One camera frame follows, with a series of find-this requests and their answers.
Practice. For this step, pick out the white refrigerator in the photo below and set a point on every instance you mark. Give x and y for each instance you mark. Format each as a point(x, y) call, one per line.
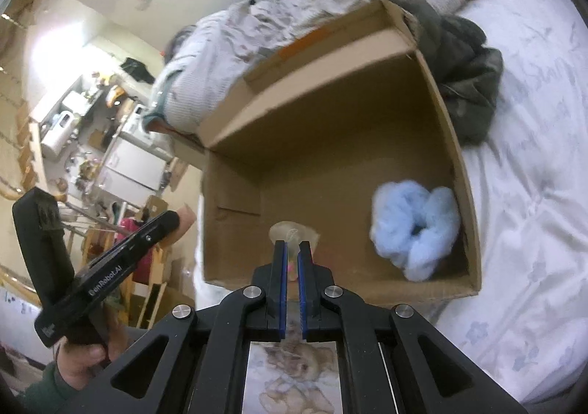
point(131, 166)

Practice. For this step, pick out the person's left hand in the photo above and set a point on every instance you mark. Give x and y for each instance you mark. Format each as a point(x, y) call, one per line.
point(87, 363)

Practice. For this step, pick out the puppy printed blanket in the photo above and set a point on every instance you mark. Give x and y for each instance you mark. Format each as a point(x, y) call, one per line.
point(294, 377)

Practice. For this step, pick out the person's left forearm green sleeve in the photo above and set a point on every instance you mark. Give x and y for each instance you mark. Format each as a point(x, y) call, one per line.
point(48, 391)

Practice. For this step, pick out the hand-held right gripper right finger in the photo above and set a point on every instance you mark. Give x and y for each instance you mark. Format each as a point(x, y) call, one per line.
point(302, 276)

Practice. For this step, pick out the light blue fluffy scrunchie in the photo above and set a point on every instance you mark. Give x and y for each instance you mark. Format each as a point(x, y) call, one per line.
point(413, 225)

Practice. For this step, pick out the white patterned bed quilt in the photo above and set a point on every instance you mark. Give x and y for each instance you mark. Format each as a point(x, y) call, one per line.
point(528, 212)

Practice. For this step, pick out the small clear plastic object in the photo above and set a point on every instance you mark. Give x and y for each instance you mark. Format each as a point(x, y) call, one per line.
point(287, 234)

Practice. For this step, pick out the white knitted garment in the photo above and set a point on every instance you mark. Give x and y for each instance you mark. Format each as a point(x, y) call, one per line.
point(197, 78)

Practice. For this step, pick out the cardboard box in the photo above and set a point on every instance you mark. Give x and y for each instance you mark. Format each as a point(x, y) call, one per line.
point(330, 143)

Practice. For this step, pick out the black cloth on counter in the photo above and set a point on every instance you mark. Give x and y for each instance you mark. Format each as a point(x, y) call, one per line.
point(138, 69)

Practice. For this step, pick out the pink cloth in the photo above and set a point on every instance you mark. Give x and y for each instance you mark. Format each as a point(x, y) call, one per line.
point(133, 234)

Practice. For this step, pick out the dark grey-green garment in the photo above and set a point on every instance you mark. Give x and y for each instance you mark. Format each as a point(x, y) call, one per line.
point(464, 69)

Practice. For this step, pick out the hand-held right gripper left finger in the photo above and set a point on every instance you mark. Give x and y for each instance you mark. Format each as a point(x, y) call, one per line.
point(280, 267)

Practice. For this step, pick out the white kitchen appliance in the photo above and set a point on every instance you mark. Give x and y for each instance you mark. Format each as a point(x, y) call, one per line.
point(57, 131)

